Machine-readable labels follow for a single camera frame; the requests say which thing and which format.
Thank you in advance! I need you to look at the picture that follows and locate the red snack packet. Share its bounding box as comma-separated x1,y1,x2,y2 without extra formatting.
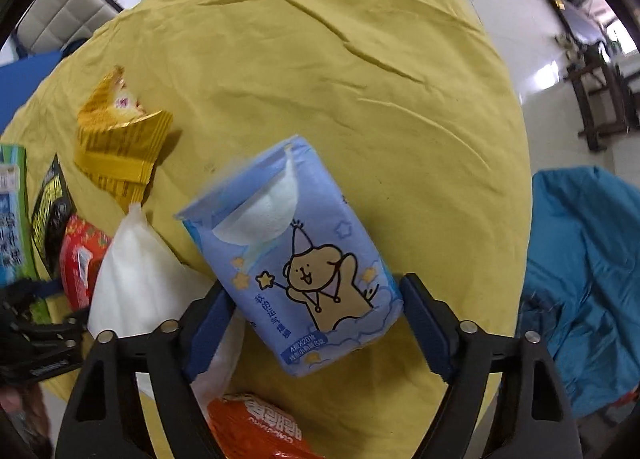
58,214,112,312

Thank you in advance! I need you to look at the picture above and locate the white soft pouch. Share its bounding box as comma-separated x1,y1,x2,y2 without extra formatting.
88,203,245,419

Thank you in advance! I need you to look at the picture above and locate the orange sauce packet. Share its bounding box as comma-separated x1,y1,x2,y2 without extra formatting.
207,394,319,459

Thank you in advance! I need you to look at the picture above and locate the black shoe wipes packet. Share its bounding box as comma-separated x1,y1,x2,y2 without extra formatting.
30,156,76,279

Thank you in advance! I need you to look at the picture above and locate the yellow snack packet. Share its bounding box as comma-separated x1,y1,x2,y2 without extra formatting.
74,66,174,211

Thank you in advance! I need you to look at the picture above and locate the blue cartoon tissue pack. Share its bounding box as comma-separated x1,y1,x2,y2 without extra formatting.
176,136,402,377

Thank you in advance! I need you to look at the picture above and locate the person's left hand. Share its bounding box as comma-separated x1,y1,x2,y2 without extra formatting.
1,383,50,445

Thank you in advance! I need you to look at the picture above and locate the open cardboard box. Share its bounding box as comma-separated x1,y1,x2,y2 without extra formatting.
0,144,37,288

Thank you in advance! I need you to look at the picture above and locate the teal blue blanket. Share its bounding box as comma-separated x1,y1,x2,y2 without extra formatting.
516,166,639,418

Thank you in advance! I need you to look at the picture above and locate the blue foam mat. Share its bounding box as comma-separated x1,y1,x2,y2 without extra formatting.
0,50,62,130

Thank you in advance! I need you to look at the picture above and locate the dark wooden chair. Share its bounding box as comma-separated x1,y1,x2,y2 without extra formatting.
564,42,639,153

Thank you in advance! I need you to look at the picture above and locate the left white padded chair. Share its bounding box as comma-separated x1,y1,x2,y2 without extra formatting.
11,0,124,58

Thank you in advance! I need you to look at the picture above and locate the yellow table cloth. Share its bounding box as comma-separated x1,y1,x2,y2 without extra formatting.
0,0,533,459

